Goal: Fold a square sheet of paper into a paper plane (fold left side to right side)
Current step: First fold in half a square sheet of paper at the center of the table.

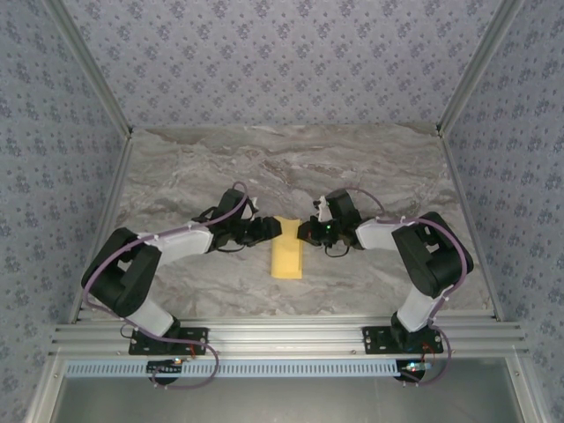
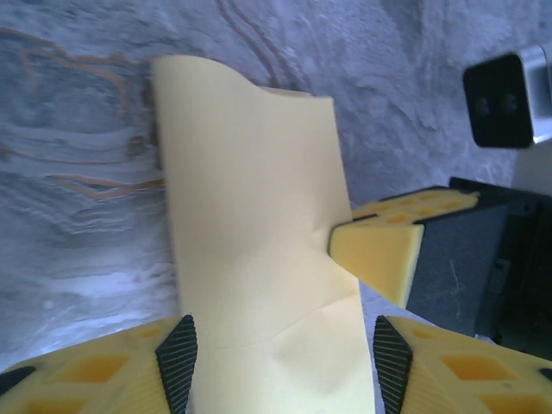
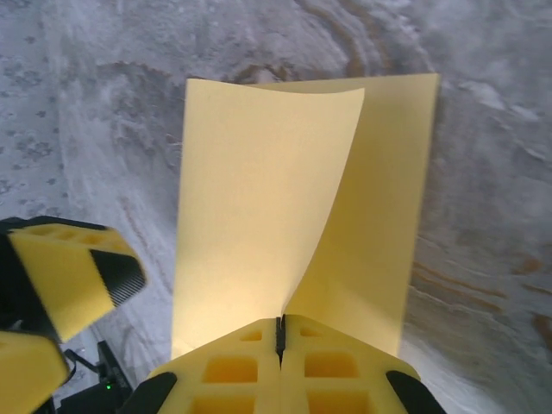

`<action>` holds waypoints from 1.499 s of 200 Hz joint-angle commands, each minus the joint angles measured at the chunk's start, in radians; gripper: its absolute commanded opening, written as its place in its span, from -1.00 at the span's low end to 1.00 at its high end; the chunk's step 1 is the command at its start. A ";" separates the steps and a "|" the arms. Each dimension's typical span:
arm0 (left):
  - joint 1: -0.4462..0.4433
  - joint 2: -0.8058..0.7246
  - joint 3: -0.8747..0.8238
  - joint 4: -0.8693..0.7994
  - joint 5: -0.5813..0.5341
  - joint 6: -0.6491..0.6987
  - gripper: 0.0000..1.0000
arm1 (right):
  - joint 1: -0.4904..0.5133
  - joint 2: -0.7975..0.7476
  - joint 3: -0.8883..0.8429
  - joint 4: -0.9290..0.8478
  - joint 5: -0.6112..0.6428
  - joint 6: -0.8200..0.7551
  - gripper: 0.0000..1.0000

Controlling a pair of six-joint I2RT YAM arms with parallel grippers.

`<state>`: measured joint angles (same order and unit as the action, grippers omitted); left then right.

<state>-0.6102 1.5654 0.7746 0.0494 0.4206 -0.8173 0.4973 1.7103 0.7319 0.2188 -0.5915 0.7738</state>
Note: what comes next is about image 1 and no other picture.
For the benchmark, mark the yellow paper sheet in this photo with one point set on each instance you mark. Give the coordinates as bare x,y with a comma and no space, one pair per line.
286,255

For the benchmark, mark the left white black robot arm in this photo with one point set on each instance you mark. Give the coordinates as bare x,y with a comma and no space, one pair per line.
119,282

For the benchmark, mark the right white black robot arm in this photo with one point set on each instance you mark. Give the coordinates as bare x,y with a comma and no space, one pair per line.
434,260

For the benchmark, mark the grey metal sheet panel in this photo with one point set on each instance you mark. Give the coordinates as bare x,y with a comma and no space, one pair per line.
286,401

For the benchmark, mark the aluminium mounting beam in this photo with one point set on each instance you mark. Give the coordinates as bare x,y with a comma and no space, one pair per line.
286,337

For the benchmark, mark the left small controller board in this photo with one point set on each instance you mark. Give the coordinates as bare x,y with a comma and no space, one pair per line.
165,367

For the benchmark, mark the small controller board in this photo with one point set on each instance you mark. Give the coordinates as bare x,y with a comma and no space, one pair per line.
412,366
165,367

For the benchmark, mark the right small controller board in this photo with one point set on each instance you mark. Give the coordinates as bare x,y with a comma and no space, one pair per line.
412,366

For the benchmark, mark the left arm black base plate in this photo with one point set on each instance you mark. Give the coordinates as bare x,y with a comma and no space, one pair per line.
198,336

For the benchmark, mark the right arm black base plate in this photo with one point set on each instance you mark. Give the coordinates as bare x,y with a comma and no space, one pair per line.
374,339

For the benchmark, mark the right aluminium side rail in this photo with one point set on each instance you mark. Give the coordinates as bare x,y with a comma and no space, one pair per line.
471,224

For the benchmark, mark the aluminium side rail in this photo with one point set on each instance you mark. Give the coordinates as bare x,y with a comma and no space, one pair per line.
103,224
471,224

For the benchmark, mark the left aluminium side rail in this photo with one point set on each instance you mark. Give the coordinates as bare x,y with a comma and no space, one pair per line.
103,224

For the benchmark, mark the right aluminium frame post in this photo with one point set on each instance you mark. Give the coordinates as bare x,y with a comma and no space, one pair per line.
480,66

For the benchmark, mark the aluminium frame post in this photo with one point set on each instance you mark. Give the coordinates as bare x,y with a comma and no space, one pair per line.
88,70
480,66

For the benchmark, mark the left aluminium frame post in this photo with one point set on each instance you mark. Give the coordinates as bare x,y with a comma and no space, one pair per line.
88,70

